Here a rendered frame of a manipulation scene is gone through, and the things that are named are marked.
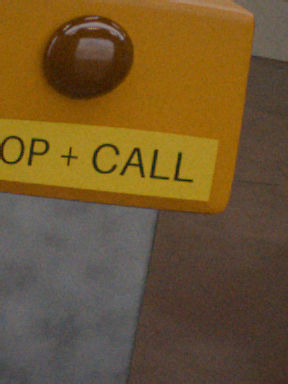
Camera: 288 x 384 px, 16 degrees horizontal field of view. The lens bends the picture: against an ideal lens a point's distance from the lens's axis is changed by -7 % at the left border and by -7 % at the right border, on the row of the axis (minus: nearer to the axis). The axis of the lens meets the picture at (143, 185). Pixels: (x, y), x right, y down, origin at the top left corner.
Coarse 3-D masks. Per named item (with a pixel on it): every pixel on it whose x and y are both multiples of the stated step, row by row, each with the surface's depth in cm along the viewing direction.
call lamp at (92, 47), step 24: (72, 24) 34; (96, 24) 34; (48, 48) 34; (72, 48) 34; (96, 48) 34; (120, 48) 34; (48, 72) 35; (72, 72) 34; (96, 72) 34; (120, 72) 35; (72, 96) 35; (96, 96) 35
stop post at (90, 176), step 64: (0, 0) 34; (64, 0) 34; (128, 0) 35; (192, 0) 36; (0, 64) 35; (192, 64) 36; (0, 128) 35; (64, 128) 36; (128, 128) 36; (192, 128) 37; (0, 192) 38; (64, 192) 37; (128, 192) 37; (192, 192) 37; (0, 256) 39; (64, 256) 40; (128, 256) 40; (0, 320) 40; (64, 320) 40; (128, 320) 41
